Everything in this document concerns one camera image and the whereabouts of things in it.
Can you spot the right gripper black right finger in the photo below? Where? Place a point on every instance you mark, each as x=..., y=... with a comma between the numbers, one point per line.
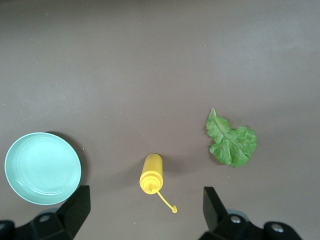
x=215, y=215

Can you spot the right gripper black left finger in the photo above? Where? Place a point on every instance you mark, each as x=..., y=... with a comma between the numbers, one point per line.
x=72, y=217

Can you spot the green lettuce leaf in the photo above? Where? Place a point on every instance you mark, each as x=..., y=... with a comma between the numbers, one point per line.
x=231, y=145

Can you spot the yellow squeeze bottle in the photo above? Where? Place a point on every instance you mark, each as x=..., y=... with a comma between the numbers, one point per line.
x=152, y=172

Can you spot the mint green plate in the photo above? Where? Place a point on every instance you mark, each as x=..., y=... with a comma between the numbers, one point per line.
x=42, y=168

